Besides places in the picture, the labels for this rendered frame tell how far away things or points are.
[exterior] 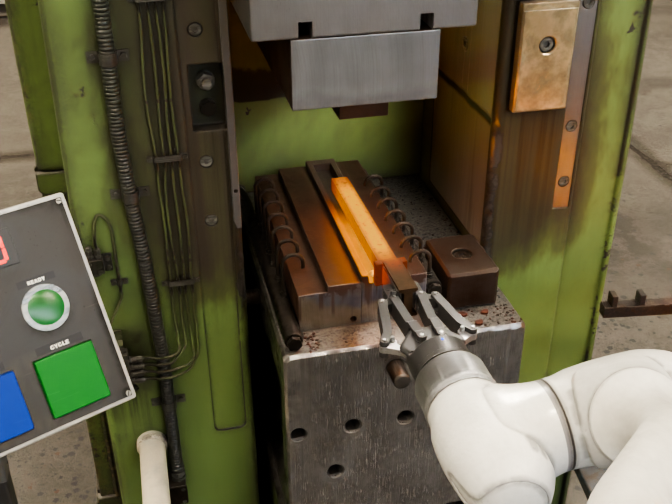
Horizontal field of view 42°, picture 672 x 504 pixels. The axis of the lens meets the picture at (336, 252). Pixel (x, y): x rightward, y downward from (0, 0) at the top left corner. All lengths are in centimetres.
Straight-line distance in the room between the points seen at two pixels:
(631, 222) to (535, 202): 221
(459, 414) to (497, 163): 61
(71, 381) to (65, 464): 141
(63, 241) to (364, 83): 44
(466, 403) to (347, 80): 46
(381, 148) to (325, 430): 63
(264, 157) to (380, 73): 59
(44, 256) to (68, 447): 149
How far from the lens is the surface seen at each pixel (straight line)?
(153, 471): 154
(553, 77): 142
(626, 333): 304
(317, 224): 147
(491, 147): 146
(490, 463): 91
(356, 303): 134
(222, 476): 170
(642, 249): 354
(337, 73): 117
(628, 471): 71
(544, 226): 156
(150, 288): 141
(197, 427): 161
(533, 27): 138
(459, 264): 139
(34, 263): 115
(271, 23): 113
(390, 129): 176
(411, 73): 120
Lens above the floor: 170
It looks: 31 degrees down
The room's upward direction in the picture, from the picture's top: straight up
